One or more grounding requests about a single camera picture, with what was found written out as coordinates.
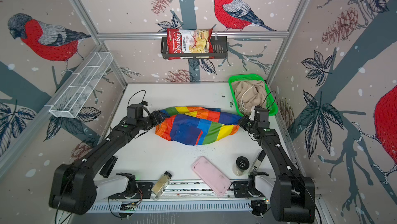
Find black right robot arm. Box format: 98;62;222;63
239;116;315;224

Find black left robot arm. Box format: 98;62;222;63
49;111;165;215

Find beige shorts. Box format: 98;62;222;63
231;80;268;115

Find rainbow striped shorts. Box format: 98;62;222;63
155;106;241;146

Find black wall basket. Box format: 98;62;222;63
160;36;228;60

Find red Chuba chips bag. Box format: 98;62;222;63
166;28;214;60

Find black remote-like object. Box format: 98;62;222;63
99;156;118;178

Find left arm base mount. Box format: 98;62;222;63
110;181;154;200

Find pink rectangular case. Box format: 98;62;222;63
192;156;231;196

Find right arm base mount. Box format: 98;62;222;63
232;178;274;198

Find spice jar black lid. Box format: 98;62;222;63
152;171;172;198

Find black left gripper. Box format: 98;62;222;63
137;110;168;131

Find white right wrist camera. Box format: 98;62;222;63
250;105;269;123

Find white wire mesh shelf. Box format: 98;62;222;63
49;51;113;118

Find green plastic basket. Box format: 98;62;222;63
228;74;278;116

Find black white marker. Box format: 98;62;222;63
249;150;266;173

